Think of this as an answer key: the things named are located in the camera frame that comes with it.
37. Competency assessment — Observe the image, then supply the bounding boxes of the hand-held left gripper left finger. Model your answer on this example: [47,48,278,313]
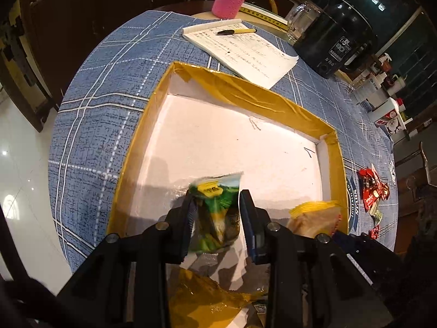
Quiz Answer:
[56,189,199,328]

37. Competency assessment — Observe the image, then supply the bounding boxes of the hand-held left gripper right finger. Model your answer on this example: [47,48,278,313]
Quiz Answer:
[239,189,393,328]

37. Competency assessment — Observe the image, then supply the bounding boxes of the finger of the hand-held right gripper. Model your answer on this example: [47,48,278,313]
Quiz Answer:
[331,230,405,281]

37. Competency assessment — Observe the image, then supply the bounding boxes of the green pea snack packet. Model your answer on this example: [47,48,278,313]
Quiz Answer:
[187,172,244,253]

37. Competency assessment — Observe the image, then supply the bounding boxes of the red snack packet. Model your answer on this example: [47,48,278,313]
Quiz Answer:
[362,182,390,210]

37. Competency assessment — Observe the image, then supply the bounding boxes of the tan bread packet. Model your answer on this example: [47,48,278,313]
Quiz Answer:
[286,201,343,238]

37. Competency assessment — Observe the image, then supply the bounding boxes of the white tray with yellow rim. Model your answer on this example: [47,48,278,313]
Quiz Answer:
[106,61,350,328]

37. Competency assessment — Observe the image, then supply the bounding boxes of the white box with black print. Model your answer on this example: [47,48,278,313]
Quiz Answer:
[386,116,408,141]

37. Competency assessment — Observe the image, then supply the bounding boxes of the white carton with red print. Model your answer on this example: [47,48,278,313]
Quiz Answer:
[372,97,403,128]

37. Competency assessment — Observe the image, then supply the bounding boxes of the white written notebook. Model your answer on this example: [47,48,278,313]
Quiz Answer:
[182,19,299,89]

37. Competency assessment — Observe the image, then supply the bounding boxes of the yellow black pen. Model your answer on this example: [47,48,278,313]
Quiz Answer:
[216,28,257,36]

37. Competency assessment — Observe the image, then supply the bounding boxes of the black electric pot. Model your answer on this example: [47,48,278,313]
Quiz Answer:
[294,0,379,79]

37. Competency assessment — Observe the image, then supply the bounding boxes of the dark wooden cabinet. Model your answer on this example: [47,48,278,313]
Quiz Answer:
[20,0,219,132]

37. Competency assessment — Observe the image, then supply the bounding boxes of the clear glass mug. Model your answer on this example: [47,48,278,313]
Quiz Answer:
[285,2,323,43]

